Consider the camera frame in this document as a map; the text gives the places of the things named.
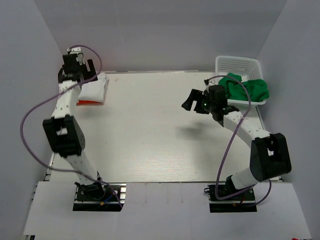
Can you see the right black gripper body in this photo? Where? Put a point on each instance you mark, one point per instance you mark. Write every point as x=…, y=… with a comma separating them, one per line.
x=207, y=106

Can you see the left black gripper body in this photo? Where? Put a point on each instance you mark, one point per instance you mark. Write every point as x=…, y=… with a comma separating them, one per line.
x=82, y=69

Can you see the white t shirt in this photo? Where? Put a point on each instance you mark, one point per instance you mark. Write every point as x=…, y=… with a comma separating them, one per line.
x=95, y=90

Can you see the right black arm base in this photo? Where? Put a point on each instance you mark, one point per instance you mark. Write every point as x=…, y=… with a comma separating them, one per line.
x=242, y=203

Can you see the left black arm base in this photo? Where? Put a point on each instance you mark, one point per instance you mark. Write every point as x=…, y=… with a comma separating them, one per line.
x=94, y=198

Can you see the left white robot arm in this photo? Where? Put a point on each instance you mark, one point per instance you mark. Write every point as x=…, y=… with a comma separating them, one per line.
x=62, y=130

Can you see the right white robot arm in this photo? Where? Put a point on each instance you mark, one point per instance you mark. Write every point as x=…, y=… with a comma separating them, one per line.
x=269, y=153

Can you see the folded orange t shirt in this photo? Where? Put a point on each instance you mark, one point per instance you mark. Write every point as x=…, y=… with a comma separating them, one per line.
x=89, y=103

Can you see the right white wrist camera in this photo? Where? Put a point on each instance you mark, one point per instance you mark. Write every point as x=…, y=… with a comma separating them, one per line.
x=208, y=83

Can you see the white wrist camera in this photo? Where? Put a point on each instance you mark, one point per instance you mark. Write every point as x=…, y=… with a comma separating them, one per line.
x=208, y=83
x=75, y=50

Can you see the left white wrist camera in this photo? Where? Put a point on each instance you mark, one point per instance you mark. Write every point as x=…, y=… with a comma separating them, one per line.
x=75, y=50

